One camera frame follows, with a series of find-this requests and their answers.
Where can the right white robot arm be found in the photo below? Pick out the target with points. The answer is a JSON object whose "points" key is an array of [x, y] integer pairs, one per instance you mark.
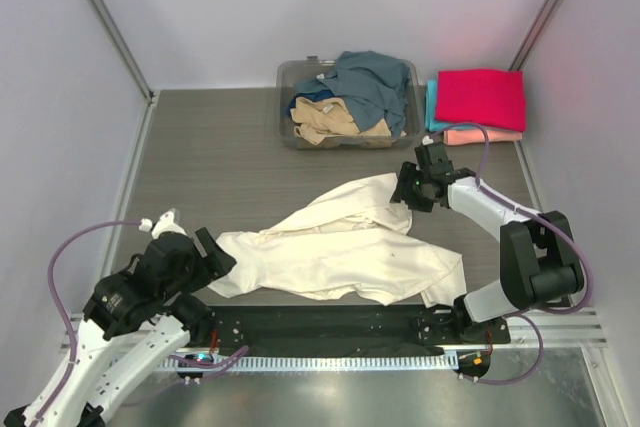
{"points": [[538, 261]]}

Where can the white slotted cable duct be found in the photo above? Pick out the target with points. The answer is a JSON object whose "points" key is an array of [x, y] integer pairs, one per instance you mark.
{"points": [[446, 361]]}

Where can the blue grey t shirt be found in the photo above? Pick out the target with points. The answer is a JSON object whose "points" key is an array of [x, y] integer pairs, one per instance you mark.
{"points": [[371, 84]]}

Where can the folded salmon pink t shirt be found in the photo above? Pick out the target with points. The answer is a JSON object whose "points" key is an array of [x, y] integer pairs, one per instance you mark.
{"points": [[456, 137]]}

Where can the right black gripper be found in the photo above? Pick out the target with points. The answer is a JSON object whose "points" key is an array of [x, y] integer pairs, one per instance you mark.
{"points": [[403, 191]]}

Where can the folded red t shirt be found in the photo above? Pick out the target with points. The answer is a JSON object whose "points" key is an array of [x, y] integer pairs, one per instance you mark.
{"points": [[489, 97]]}

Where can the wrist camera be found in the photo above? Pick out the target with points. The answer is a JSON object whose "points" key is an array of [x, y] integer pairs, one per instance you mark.
{"points": [[432, 158], [168, 222]]}

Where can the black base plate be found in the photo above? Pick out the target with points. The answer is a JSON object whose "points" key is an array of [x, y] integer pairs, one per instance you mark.
{"points": [[295, 330]]}

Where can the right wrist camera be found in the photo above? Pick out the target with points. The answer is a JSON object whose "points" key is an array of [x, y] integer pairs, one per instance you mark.
{"points": [[432, 158]]}

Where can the tan beige t shirt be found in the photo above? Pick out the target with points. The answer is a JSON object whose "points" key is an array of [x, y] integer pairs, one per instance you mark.
{"points": [[325, 122]]}

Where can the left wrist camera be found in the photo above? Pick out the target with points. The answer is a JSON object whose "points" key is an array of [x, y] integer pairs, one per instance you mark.
{"points": [[168, 222]]}

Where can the clear plastic bin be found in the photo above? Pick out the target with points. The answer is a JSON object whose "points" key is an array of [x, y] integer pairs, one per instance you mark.
{"points": [[291, 72]]}

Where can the folded teal t shirt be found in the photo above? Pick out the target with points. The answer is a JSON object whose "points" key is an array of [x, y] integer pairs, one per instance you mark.
{"points": [[431, 123]]}

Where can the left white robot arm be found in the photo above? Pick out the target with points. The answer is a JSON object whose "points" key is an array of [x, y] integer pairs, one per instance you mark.
{"points": [[134, 319]]}

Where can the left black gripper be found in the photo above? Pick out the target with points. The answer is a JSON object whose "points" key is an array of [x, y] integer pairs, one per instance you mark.
{"points": [[219, 262]]}

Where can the cream white t shirt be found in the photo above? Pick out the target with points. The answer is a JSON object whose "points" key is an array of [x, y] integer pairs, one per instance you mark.
{"points": [[351, 239]]}

